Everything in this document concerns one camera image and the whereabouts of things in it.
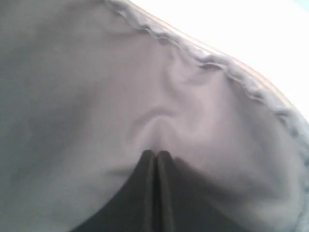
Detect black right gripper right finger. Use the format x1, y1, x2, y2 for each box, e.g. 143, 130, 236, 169
157, 151, 241, 232

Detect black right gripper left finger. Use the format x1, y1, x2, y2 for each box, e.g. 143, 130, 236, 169
73, 150, 156, 232

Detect cream fabric duffel bag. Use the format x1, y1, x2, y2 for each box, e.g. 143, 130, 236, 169
0, 0, 309, 232

